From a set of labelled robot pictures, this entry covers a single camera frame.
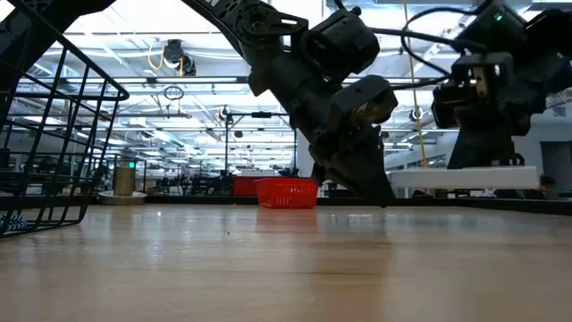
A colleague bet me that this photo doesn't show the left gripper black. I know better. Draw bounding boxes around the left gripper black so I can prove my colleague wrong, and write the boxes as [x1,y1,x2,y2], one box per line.
[291,89,397,209]

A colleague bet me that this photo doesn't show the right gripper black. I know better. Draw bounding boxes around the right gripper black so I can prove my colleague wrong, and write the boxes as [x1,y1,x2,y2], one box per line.
[447,84,534,171]

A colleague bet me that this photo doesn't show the white box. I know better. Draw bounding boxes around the white box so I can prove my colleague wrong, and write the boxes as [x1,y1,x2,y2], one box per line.
[389,165,541,191]

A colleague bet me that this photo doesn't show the black white braided cable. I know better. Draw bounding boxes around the black white braided cable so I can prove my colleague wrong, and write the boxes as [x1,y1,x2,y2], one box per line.
[0,213,29,233]

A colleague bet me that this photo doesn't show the red bin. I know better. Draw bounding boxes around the red bin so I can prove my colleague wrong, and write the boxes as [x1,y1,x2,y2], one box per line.
[231,175,270,198]

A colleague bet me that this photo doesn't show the person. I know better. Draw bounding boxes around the person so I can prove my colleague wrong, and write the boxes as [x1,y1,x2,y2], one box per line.
[535,174,558,200]

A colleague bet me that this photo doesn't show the red plastic basket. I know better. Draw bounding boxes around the red plastic basket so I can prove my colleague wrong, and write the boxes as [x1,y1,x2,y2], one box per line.
[255,177,320,210]

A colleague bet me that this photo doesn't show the round white base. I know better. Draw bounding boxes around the round white base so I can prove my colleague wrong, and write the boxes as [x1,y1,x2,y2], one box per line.
[97,191,148,207]

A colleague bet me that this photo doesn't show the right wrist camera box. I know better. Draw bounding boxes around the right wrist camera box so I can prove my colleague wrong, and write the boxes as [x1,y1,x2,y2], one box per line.
[430,52,516,131]

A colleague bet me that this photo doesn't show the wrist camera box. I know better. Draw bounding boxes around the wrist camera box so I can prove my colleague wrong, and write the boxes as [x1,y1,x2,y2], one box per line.
[330,74,400,131]
[430,52,516,131]

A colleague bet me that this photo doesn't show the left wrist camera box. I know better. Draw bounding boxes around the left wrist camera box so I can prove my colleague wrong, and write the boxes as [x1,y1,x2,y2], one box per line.
[330,74,400,131]

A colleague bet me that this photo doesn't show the yellow hanging cord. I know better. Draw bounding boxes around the yellow hanging cord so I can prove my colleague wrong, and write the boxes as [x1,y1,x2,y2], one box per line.
[403,0,430,169]

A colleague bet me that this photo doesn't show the black metal frame rig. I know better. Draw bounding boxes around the black metal frame rig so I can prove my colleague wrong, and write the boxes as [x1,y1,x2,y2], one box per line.
[223,111,299,178]

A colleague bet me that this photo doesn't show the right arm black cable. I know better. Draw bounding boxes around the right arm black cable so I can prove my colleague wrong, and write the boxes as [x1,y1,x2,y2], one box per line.
[369,0,489,91]

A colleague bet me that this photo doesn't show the black ceiling cable reel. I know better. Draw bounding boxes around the black ceiling cable reel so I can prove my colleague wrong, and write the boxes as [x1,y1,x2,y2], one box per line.
[162,38,198,78]

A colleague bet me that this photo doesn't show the black wire basket bin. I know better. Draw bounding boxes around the black wire basket bin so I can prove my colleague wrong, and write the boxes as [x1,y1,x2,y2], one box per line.
[0,0,131,241]

